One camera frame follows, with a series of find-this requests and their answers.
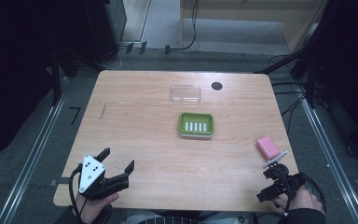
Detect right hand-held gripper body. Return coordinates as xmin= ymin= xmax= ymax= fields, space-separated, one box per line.
xmin=261 ymin=150 xmax=308 ymax=203

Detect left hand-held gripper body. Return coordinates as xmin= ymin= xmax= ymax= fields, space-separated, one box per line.
xmin=77 ymin=153 xmax=131 ymax=201

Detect pink soap bar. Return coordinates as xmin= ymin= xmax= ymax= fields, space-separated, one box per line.
xmin=255 ymin=136 xmax=282 ymax=162

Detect person's left hand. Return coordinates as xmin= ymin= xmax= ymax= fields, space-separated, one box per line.
xmin=74 ymin=191 xmax=120 ymax=224

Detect person's right hand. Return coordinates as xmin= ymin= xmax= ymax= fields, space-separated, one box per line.
xmin=271 ymin=185 xmax=324 ymax=216

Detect person's striped clothing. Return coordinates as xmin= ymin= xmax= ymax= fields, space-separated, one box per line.
xmin=120 ymin=209 xmax=256 ymax=224

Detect green soap dish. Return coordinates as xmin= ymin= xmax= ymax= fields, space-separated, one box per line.
xmin=177 ymin=112 xmax=215 ymax=140

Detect black stand legs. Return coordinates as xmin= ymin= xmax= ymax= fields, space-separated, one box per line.
xmin=49 ymin=46 xmax=107 ymax=107
xmin=254 ymin=46 xmax=316 ymax=108

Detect clear plastic lid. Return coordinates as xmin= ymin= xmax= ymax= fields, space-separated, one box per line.
xmin=170 ymin=84 xmax=202 ymax=105

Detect dark curtain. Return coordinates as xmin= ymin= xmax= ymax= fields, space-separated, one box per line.
xmin=304 ymin=0 xmax=358 ymax=158
xmin=0 ymin=0 xmax=90 ymax=167

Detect black cabinet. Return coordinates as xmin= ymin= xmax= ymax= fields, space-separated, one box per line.
xmin=82 ymin=0 xmax=128 ymax=63

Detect light wooden furniture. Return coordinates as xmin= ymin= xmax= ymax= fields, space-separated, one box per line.
xmin=179 ymin=0 xmax=330 ymax=54

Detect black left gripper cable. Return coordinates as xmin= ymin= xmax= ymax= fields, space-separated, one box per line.
xmin=68 ymin=162 xmax=89 ymax=224

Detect metal floor rail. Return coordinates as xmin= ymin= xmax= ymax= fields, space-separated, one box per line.
xmin=0 ymin=77 xmax=70 ymax=224
xmin=297 ymin=83 xmax=358 ymax=224

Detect white floor cable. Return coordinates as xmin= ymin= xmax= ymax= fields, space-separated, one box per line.
xmin=101 ymin=46 xmax=129 ymax=71

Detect black hanging cable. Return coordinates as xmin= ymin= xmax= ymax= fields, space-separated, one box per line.
xmin=169 ymin=0 xmax=200 ymax=52

